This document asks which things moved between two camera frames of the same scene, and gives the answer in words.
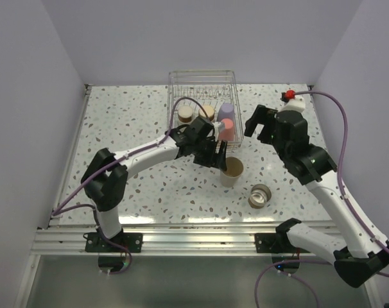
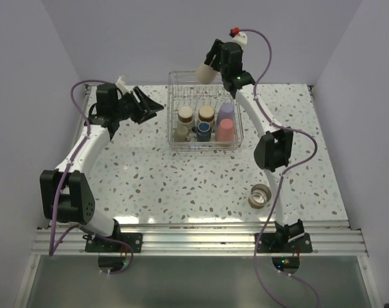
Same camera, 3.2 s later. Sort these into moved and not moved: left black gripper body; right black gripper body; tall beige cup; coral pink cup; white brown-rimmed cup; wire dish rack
Moved: right black gripper body; left black gripper body; tall beige cup
Not moved: coral pink cup; wire dish rack; white brown-rimmed cup
